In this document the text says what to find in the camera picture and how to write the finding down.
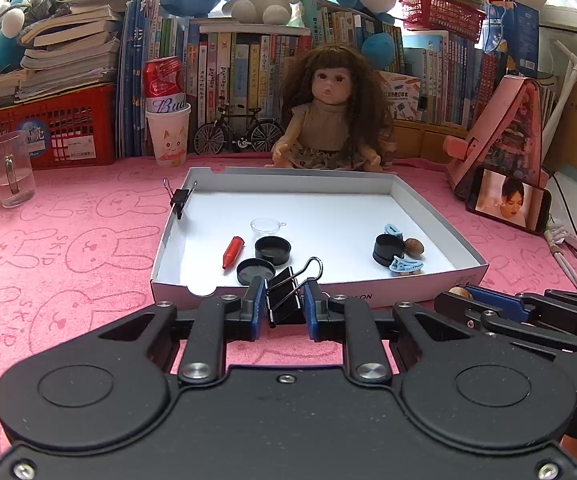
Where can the white shallow cardboard box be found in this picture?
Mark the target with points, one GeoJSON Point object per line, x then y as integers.
{"type": "Point", "coordinates": [330, 218]}

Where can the red plastic basket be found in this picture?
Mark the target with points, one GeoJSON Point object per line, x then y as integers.
{"type": "Point", "coordinates": [452, 16]}

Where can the black binder clip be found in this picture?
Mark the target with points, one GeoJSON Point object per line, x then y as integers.
{"type": "Point", "coordinates": [179, 197]}
{"type": "Point", "coordinates": [283, 300]}

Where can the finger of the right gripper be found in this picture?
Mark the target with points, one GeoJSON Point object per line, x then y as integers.
{"type": "Point", "coordinates": [468, 311]}

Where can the light blue hair clip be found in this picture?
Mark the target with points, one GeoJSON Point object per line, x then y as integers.
{"type": "Point", "coordinates": [405, 265]}

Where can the red Budweiser can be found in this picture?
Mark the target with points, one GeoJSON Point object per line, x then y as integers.
{"type": "Point", "coordinates": [163, 85]}

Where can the white paper cup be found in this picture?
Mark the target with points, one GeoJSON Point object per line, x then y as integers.
{"type": "Point", "coordinates": [170, 135]}

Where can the red plastic crate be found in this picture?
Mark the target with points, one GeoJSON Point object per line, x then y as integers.
{"type": "Point", "coordinates": [75, 128]}

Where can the brown walnut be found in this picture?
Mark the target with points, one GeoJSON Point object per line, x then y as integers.
{"type": "Point", "coordinates": [461, 291]}
{"type": "Point", "coordinates": [414, 248]}

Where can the black round lid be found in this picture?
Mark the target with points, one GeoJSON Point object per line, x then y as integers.
{"type": "Point", "coordinates": [273, 249]}
{"type": "Point", "coordinates": [252, 268]}

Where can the black round container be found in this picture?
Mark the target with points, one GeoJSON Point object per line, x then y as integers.
{"type": "Point", "coordinates": [387, 247]}

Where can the smartphone showing video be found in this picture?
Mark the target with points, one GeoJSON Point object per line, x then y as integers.
{"type": "Point", "coordinates": [506, 199]}

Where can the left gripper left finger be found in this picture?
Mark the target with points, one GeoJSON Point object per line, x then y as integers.
{"type": "Point", "coordinates": [253, 305]}

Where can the red crayon cap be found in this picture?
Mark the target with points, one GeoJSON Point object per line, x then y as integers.
{"type": "Point", "coordinates": [232, 253]}

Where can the miniature black bicycle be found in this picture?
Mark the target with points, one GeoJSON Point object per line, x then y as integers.
{"type": "Point", "coordinates": [236, 129]}

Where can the stack of books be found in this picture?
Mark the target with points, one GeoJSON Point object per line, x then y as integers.
{"type": "Point", "coordinates": [76, 44]}

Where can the black binder clip on box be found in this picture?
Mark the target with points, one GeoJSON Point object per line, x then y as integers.
{"type": "Point", "coordinates": [179, 197]}

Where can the blue penguin plush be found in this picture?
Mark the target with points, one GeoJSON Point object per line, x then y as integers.
{"type": "Point", "coordinates": [13, 20]}

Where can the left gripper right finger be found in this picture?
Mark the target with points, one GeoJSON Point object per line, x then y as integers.
{"type": "Point", "coordinates": [316, 312]}

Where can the brown-haired doll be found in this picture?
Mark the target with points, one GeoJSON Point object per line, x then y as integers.
{"type": "Point", "coordinates": [334, 113]}

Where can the clear glass mug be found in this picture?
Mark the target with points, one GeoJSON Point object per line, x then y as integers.
{"type": "Point", "coordinates": [17, 184]}

